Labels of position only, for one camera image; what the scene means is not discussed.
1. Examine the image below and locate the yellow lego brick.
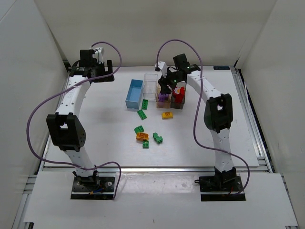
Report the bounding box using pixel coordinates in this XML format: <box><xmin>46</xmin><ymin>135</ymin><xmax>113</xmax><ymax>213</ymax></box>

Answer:
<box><xmin>162</xmin><ymin>112</ymin><xmax>173</xmax><ymax>120</ymax></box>

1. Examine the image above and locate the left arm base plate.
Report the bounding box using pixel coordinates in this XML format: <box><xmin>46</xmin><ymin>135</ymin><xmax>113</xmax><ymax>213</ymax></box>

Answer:
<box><xmin>70</xmin><ymin>171</ymin><xmax>116</xmax><ymax>200</ymax></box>

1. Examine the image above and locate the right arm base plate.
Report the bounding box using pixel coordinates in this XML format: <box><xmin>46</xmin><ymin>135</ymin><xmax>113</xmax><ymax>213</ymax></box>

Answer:
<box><xmin>194</xmin><ymin>176</ymin><xmax>246</xmax><ymax>202</ymax></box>

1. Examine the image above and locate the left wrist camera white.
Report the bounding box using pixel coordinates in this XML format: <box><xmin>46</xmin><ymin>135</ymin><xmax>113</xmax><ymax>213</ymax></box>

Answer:
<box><xmin>92</xmin><ymin>47</ymin><xmax>104</xmax><ymax>64</ymax></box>

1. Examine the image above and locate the smoky grey plastic container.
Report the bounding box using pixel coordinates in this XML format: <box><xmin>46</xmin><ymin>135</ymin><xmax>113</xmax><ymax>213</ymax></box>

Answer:
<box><xmin>170</xmin><ymin>82</ymin><xmax>186</xmax><ymax>109</ymax></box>

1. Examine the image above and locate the purple paw print lego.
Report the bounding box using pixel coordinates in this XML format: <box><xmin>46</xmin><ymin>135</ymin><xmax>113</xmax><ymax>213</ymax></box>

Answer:
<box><xmin>158</xmin><ymin>96</ymin><xmax>165</xmax><ymax>102</ymax></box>

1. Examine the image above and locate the light blue plastic container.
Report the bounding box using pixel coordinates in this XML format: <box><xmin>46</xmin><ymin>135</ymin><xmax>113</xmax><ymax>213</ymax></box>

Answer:
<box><xmin>125</xmin><ymin>79</ymin><xmax>143</xmax><ymax>109</ymax></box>

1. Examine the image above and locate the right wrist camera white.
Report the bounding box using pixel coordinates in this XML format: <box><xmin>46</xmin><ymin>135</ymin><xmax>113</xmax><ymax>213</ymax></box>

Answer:
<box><xmin>154</xmin><ymin>62</ymin><xmax>167</xmax><ymax>76</ymax></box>

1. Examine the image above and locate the green lego plate flat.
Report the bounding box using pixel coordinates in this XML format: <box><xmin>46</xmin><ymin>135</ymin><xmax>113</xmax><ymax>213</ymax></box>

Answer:
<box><xmin>137</xmin><ymin>109</ymin><xmax>147</xmax><ymax>120</ymax></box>

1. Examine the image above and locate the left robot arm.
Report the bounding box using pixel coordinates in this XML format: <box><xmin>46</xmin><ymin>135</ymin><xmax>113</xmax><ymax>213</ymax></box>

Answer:
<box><xmin>46</xmin><ymin>48</ymin><xmax>114</xmax><ymax>185</ymax></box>

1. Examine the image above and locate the clear plastic container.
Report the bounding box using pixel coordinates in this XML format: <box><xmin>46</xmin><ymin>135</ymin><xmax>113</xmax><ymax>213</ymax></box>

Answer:
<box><xmin>143</xmin><ymin>73</ymin><xmax>158</xmax><ymax>102</ymax></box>

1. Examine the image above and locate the green lego brick bottom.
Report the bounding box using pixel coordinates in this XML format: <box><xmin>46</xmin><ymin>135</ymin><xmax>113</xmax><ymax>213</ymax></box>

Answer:
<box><xmin>142</xmin><ymin>141</ymin><xmax>149</xmax><ymax>149</ymax></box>

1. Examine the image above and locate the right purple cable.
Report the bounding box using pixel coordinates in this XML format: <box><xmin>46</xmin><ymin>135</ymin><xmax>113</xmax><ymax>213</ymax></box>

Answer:
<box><xmin>156</xmin><ymin>39</ymin><xmax>251</xmax><ymax>197</ymax></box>

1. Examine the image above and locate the blue label sticker right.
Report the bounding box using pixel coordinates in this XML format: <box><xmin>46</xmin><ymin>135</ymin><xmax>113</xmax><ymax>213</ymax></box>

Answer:
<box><xmin>213</xmin><ymin>66</ymin><xmax>230</xmax><ymax>71</ymax></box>

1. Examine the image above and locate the purple lego brick with studs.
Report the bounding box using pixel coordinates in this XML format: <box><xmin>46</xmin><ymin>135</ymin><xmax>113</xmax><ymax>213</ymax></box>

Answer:
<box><xmin>158</xmin><ymin>94</ymin><xmax>169</xmax><ymax>101</ymax></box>

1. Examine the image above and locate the green lego brick by orange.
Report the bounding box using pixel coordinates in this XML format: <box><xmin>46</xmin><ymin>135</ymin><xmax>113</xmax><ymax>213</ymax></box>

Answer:
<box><xmin>134</xmin><ymin>125</ymin><xmax>144</xmax><ymax>134</ymax></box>

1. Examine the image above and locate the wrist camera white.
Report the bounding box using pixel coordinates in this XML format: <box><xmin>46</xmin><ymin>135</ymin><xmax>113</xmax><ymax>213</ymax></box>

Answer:
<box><xmin>154</xmin><ymin>62</ymin><xmax>167</xmax><ymax>76</ymax></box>
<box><xmin>92</xmin><ymin>47</ymin><xmax>104</xmax><ymax>64</ymax></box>

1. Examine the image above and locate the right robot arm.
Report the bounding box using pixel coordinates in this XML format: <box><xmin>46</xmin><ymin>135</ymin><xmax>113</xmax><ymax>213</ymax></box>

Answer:
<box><xmin>155</xmin><ymin>53</ymin><xmax>236</xmax><ymax>184</ymax></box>

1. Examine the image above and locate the orange transparent lego brick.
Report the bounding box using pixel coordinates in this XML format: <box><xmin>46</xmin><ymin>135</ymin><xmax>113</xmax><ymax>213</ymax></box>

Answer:
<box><xmin>136</xmin><ymin>132</ymin><xmax>149</xmax><ymax>142</ymax></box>

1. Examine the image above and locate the green lego plate upright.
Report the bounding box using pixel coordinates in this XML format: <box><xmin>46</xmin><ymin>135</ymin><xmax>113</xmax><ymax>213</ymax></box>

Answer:
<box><xmin>142</xmin><ymin>99</ymin><xmax>148</xmax><ymax>110</ymax></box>

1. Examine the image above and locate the red long lego brick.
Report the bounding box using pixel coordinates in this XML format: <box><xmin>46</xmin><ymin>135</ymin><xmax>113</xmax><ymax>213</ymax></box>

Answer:
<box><xmin>174</xmin><ymin>95</ymin><xmax>184</xmax><ymax>104</ymax></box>

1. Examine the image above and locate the aluminium frame rail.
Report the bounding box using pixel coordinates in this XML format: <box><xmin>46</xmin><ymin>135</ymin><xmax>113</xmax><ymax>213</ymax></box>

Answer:
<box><xmin>41</xmin><ymin>164</ymin><xmax>272</xmax><ymax>173</ymax></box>

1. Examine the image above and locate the red curved lego brick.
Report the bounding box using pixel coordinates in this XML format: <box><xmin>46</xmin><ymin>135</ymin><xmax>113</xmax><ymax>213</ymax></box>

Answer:
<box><xmin>179</xmin><ymin>87</ymin><xmax>185</xmax><ymax>99</ymax></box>

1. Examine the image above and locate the red lego brick with sticker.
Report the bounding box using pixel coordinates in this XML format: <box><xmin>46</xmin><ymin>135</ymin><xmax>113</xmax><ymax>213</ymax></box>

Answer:
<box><xmin>173</xmin><ymin>87</ymin><xmax>180</xmax><ymax>97</ymax></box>

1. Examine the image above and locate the amber transparent plastic container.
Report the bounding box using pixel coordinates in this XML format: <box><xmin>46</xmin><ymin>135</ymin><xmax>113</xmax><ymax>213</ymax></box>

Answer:
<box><xmin>156</xmin><ymin>83</ymin><xmax>171</xmax><ymax>109</ymax></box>

